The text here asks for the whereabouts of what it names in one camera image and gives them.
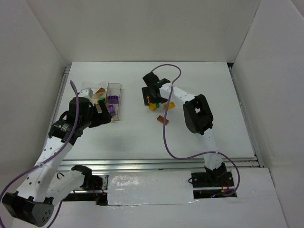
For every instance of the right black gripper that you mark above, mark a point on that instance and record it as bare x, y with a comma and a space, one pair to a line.
146, 96

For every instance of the clear wavy container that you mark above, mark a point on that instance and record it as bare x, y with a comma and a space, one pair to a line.
94, 86

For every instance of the brown orange lego brick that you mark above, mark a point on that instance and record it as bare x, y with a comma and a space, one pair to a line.
162, 120

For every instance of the orange lego brick right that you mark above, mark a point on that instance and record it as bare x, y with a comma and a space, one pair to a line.
169, 106

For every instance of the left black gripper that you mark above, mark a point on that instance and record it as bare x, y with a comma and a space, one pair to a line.
99, 114

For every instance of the purple round lego piece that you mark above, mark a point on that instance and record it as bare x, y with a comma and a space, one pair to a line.
113, 99

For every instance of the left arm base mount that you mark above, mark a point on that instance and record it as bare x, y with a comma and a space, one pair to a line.
93, 189

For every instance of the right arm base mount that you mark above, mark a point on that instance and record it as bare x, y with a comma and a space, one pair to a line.
203, 188

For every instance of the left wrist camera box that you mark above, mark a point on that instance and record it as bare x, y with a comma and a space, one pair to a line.
86, 93

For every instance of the clear tall narrow container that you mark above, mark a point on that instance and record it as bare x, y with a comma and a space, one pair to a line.
115, 89

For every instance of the yellow round lego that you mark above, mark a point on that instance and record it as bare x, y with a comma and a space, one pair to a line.
152, 106

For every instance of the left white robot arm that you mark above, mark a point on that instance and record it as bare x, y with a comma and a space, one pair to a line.
34, 200

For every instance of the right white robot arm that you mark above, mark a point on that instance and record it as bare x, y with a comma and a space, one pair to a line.
198, 119

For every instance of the purple lego brick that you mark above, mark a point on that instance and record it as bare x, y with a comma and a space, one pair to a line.
112, 110

